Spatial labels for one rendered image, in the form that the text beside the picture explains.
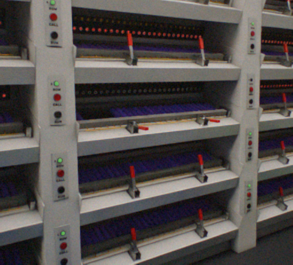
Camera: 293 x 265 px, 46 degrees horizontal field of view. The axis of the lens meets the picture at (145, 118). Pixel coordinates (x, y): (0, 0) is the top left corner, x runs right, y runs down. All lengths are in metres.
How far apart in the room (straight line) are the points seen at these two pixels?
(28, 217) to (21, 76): 0.35
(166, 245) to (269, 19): 0.87
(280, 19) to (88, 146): 0.87
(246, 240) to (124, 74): 0.80
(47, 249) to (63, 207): 0.11
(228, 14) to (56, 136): 0.69
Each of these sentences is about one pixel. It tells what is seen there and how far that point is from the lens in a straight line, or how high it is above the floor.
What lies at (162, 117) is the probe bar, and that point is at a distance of 1.08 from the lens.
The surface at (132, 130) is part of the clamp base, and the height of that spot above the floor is 0.50.
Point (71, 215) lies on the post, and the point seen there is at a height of 0.29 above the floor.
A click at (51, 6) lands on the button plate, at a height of 0.82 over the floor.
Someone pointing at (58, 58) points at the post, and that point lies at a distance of 0.88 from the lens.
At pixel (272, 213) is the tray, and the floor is 0.10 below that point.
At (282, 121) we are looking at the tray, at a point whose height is 0.47.
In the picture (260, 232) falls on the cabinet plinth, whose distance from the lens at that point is 1.52.
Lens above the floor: 0.64
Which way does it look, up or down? 7 degrees down
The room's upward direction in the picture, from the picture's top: 1 degrees counter-clockwise
